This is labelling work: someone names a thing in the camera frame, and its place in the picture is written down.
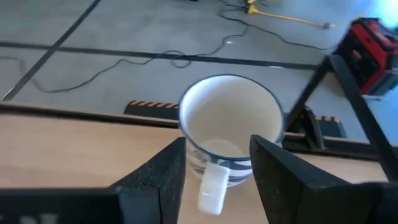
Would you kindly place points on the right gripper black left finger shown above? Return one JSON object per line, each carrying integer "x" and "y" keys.
{"x": 155, "y": 186}

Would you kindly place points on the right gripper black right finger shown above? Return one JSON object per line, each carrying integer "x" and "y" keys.
{"x": 280, "y": 186}

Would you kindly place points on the white mug blue stripes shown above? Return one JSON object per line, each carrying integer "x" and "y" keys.
{"x": 230, "y": 112}

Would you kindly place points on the red and black toolbox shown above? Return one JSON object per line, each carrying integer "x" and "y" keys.
{"x": 370, "y": 56}

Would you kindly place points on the wooden shelf black metal frame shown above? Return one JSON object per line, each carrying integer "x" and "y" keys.
{"x": 77, "y": 149}

